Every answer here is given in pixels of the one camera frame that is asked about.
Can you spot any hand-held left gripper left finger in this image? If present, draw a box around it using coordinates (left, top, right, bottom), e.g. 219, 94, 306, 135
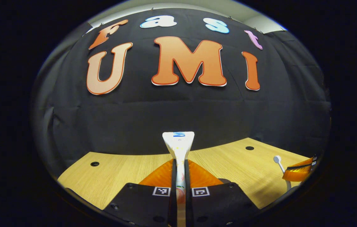
102, 159, 178, 227

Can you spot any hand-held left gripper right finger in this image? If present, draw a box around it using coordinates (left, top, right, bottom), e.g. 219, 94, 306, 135
185, 159, 260, 227

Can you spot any white toothbrush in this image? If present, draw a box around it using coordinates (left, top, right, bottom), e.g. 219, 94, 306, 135
273, 155, 292, 191

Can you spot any white toothpaste tube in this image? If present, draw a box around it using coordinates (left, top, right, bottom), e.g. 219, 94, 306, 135
162, 131, 195, 227

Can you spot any black backdrop cloth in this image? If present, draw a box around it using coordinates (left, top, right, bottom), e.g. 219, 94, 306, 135
30, 8, 332, 177

